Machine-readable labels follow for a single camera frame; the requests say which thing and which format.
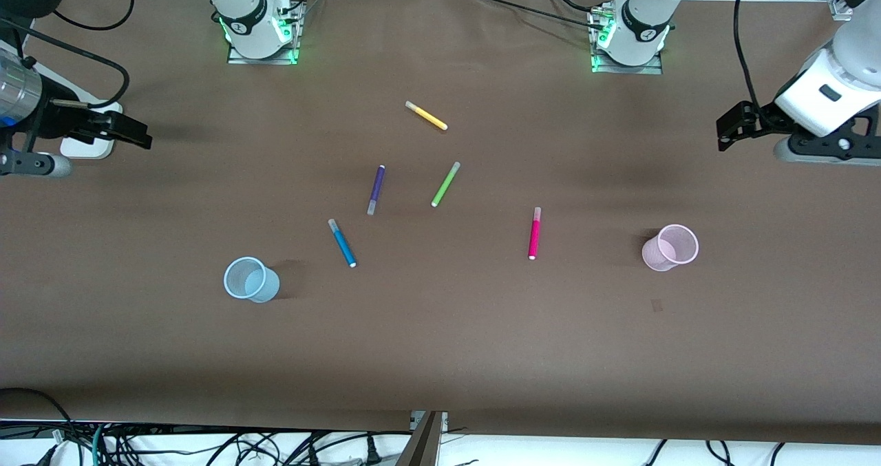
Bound blue marker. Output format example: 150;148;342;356
328;219;357;268

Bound white lamp stand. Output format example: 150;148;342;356
60;100;124;160

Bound pink plastic cup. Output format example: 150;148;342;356
641;224;700;273

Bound blue plastic cup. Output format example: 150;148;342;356
223;257;281;304

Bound purple marker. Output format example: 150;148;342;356
367;165;386;216

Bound green marker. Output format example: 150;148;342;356
431;162;461;209

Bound yellow marker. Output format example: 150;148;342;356
405;100;449;131

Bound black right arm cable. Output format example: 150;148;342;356
0;0;136;110

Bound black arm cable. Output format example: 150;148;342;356
732;0;766;109
0;0;136;110

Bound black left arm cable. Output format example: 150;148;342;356
732;0;766;109

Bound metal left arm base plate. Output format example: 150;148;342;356
590;6;664;76

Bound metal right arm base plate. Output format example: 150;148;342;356
226;0;305;66

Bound black cable on table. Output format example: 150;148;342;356
467;0;608;29

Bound black cable bundle under table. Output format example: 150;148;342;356
0;388;414;466

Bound metal table frame post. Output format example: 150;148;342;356
395;411;449;466

